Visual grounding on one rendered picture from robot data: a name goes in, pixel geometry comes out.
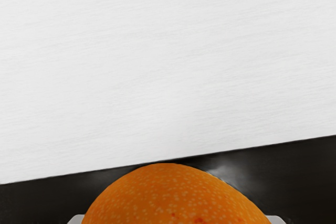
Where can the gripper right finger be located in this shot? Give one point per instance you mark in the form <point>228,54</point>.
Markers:
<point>275,220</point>

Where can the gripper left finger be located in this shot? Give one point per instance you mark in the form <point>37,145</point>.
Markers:
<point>76,220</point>

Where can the orange fruit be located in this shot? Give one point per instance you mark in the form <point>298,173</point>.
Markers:
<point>173,197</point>

